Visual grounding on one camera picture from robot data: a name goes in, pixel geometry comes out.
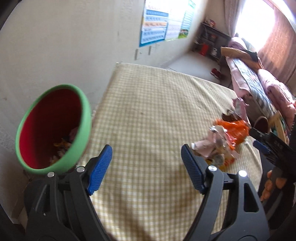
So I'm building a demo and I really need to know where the person's right hand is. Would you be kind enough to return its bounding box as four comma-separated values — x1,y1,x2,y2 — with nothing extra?
259,170,289,202

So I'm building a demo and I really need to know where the pink patterned curtain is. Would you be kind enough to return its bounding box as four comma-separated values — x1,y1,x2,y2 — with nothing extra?
223,0,296,86

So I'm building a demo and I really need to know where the yellow striped wrapper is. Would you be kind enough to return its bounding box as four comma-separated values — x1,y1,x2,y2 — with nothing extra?
54,139,71,148

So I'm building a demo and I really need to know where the white chart wall poster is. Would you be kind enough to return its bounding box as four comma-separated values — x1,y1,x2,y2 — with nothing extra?
165,0,189,42

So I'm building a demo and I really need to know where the purple folded blanket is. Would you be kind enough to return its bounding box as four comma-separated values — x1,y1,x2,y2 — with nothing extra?
228,37,249,50

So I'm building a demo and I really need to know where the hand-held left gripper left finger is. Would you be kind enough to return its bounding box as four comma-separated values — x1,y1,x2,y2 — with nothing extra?
25,145,113,241

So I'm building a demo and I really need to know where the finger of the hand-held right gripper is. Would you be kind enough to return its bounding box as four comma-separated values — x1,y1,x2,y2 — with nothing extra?
249,128,267,139
253,140,272,154

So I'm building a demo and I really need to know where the yellow checkered tablecloth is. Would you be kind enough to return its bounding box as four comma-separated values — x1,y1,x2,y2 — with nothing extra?
88,62,266,241

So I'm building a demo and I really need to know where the green chart wall poster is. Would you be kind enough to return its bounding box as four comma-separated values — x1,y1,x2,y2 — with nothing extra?
178,0,196,39

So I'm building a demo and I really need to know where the black desk shelf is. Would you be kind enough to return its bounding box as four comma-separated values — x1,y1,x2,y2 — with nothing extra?
193,22,232,63

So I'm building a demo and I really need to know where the blue letter wall poster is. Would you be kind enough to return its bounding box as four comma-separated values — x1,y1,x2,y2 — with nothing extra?
139,0,170,48

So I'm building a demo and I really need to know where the silver wrapper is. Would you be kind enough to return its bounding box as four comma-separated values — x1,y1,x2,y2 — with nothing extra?
212,153,226,166

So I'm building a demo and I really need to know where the wooden chair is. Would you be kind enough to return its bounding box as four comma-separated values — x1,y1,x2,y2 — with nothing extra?
272,111,289,144

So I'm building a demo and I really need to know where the tan blanket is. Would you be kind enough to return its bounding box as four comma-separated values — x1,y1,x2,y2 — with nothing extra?
220,46,251,61

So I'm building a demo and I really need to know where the dark garment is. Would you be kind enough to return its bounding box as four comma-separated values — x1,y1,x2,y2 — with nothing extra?
243,44,258,62

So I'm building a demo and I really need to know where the bed with pink bedding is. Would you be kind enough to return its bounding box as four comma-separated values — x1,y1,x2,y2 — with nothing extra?
225,57,281,121

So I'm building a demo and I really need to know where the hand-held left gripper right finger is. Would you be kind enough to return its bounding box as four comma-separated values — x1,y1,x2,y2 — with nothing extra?
181,144,270,241

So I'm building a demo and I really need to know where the pink quilt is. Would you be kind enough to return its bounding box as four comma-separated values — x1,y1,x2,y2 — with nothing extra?
257,69,296,121

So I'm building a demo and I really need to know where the red bin with green rim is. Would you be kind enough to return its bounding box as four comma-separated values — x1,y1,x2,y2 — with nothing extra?
15,84,92,175

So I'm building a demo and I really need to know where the orange plastic bag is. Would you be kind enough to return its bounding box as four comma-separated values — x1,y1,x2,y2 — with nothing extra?
214,119,252,166

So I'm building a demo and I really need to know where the pink and white wrapper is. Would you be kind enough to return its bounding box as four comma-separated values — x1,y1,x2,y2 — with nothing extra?
191,138,226,159

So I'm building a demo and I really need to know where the dark brown round object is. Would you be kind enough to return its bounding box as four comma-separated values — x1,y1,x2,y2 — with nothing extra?
254,116,270,130

